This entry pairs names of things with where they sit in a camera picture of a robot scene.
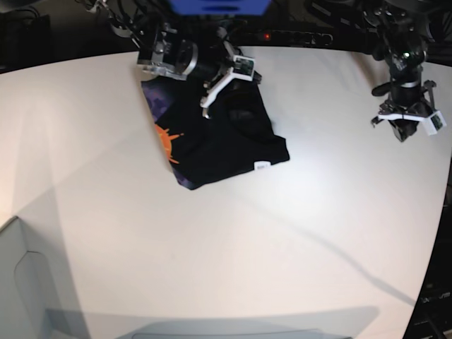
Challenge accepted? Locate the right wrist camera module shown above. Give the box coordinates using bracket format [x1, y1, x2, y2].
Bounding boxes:
[232, 54, 255, 81]

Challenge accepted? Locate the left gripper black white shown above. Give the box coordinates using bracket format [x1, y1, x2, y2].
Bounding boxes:
[371, 81, 437, 142]

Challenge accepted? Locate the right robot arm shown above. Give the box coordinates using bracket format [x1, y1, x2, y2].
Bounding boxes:
[82, 1, 261, 118]

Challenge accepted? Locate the blue box at top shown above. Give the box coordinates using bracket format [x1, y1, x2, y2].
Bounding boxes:
[169, 0, 270, 16]

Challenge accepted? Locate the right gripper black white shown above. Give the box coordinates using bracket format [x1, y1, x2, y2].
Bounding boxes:
[200, 40, 262, 119]

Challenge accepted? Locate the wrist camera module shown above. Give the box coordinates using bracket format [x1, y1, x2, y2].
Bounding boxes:
[232, 54, 255, 81]
[424, 110, 446, 136]

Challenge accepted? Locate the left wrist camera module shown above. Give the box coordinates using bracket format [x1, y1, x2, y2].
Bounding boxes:
[424, 110, 446, 136]

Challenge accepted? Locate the black equipment at right edge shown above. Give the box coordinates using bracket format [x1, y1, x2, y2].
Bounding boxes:
[412, 197, 452, 339]

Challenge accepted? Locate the black T-shirt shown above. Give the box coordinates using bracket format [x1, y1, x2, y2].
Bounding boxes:
[141, 77, 290, 190]

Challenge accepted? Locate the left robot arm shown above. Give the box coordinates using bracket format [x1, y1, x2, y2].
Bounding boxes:
[362, 1, 445, 143]

